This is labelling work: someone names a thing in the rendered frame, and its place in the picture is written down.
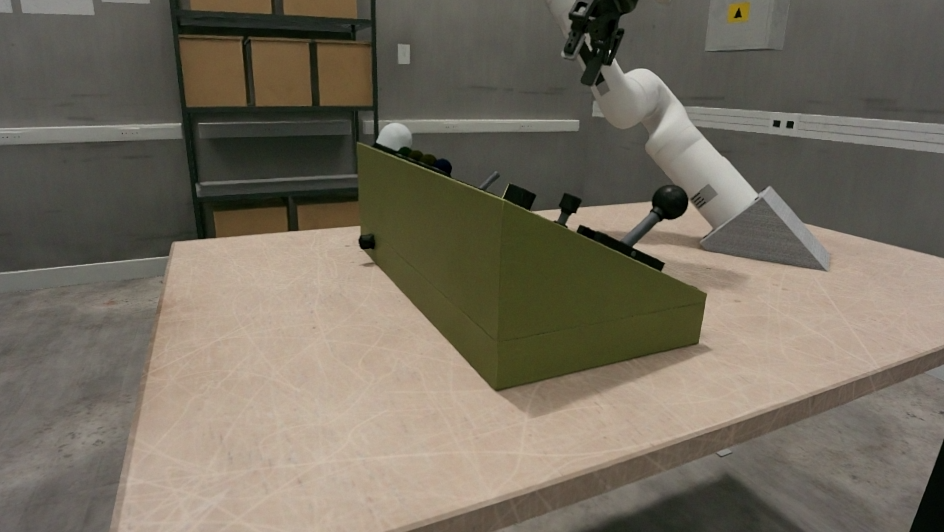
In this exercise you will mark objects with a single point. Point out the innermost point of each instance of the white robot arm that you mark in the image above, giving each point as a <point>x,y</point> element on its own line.
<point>714,188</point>

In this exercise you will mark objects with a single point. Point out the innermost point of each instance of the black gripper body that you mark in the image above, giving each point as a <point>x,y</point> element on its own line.
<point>620,7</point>

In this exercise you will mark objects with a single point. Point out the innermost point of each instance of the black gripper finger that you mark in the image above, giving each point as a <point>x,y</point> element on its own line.
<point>582,23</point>
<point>597,61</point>

